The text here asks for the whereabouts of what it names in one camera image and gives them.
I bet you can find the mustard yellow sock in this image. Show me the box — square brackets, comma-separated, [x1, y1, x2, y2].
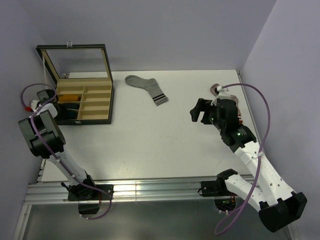
[58, 94, 81, 102]

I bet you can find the navy santa sock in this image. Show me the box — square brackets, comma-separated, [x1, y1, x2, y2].
[63, 103, 80, 110]

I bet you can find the dark green reindeer sock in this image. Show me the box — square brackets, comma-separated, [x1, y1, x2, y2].
[64, 109, 78, 120]

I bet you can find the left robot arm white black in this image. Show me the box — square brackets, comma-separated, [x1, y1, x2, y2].
[18, 89, 98, 200]

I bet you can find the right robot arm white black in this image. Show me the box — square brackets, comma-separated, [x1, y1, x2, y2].
[190, 98, 307, 233]

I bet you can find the taupe sock red cuff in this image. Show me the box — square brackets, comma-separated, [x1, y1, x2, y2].
[209, 83, 243, 124]

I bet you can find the black compartment box beige lining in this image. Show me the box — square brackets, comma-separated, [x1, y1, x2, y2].
[35, 41, 115, 126]

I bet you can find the grey striped sock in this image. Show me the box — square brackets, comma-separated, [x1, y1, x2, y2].
[124, 75, 169, 106]

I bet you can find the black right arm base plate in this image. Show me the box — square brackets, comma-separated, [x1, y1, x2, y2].
[198, 180, 226, 197]

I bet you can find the aluminium rail frame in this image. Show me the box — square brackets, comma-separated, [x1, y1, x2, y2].
[12, 69, 296, 240]

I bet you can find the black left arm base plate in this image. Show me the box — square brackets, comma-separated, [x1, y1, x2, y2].
[67, 184, 114, 202]

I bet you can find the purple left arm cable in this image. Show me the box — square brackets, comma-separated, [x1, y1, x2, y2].
[20, 83, 113, 221]

